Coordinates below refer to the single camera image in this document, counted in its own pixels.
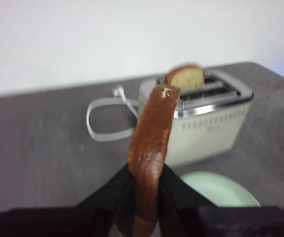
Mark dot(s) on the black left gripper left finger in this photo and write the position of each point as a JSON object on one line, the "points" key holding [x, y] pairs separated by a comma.
{"points": [[57, 222]]}

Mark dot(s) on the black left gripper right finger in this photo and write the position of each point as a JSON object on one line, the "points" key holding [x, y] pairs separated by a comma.
{"points": [[218, 222]]}

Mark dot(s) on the brown-crusted bread slice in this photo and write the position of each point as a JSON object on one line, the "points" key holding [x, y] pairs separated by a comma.
{"points": [[151, 148], [188, 79]]}

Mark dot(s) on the cream toaster with chrome top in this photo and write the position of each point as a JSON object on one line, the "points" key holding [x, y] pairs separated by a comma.
{"points": [[206, 138]]}

